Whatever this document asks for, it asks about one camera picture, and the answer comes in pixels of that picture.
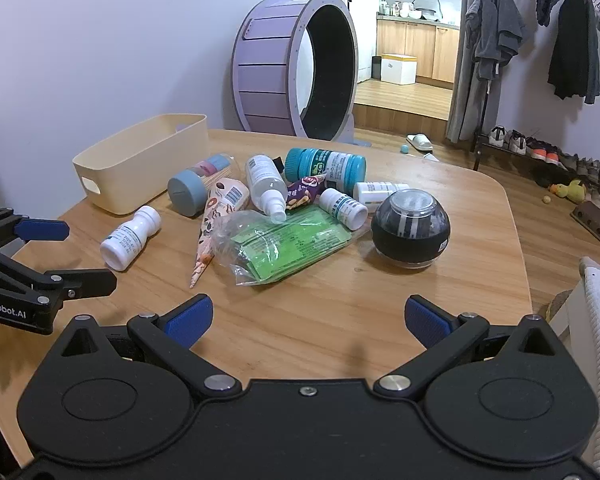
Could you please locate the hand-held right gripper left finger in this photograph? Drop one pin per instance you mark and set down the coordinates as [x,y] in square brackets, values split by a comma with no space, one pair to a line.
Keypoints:
[190,321]

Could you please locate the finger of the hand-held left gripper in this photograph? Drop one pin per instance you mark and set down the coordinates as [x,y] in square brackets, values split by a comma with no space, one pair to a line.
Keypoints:
[82,282]
[42,230]

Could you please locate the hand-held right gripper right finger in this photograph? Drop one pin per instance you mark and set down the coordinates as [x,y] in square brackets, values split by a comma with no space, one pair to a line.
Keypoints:
[427,322]

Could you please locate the white pill bottle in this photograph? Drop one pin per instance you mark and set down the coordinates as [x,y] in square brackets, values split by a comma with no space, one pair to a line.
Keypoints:
[342,206]
[127,240]
[372,191]

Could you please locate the black sphere with clear dome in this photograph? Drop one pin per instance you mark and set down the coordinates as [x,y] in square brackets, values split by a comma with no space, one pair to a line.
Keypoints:
[410,235]

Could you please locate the cone-shaped snack packet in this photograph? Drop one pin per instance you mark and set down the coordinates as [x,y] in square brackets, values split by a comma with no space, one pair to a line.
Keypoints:
[215,220]

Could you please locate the clear bag of green sachets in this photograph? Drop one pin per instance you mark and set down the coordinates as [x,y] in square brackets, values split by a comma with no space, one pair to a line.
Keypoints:
[280,242]

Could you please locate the cream plastic container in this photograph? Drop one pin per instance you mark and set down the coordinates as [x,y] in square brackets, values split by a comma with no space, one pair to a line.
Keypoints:
[145,160]

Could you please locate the blue-lid cotton swab jar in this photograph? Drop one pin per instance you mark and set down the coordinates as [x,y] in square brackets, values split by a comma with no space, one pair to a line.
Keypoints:
[187,194]

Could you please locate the clear spray bottle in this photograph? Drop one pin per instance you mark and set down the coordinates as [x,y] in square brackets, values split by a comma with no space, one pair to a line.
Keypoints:
[264,185]

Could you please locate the purple snack packet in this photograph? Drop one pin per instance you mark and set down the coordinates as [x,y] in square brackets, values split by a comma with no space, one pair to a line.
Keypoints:
[302,192]

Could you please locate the large teal bottle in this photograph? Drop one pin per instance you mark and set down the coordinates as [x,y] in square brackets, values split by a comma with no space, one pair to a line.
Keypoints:
[330,165]

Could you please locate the white slipper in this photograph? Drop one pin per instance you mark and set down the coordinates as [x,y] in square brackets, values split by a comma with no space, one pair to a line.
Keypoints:
[431,157]
[420,142]

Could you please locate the small black cylinder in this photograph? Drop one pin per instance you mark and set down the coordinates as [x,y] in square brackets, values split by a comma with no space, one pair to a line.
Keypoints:
[278,166]

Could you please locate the yellow duck toy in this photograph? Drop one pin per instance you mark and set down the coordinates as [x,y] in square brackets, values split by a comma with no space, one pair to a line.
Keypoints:
[570,191]

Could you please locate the brown cat scratcher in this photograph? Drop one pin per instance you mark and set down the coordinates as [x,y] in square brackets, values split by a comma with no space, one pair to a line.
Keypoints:
[592,220]

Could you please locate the row of shoes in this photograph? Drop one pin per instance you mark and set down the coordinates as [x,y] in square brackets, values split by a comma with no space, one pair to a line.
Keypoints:
[517,141]

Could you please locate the black clothes rack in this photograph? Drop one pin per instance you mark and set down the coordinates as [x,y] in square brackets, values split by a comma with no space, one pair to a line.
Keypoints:
[481,125]

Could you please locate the grey curtain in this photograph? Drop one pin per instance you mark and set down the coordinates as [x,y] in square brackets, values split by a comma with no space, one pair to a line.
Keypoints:
[462,110]

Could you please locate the white foam box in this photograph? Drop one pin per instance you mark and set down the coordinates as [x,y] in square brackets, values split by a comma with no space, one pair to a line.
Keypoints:
[399,71]

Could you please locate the purple cat exercise wheel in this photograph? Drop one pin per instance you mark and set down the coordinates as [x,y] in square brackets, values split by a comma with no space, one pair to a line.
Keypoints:
[265,75]

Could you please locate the wooden kitchen base cabinet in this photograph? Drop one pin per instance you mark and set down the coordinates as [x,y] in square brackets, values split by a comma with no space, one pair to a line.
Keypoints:
[405,37]

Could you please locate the white door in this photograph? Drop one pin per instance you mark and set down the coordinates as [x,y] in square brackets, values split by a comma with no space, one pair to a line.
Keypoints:
[365,35]

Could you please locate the grey hanging clothes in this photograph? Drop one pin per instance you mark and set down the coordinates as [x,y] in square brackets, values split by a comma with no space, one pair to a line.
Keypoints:
[500,30]

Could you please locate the pile of white dishes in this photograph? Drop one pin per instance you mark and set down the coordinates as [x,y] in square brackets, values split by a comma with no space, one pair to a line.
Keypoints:
[410,11]

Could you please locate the black hanging coat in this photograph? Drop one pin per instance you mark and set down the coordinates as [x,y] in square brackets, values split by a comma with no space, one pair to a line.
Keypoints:
[572,45]

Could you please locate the dark grey hanging shorts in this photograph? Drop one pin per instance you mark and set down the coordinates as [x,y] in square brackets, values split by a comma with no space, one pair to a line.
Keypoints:
[547,0]

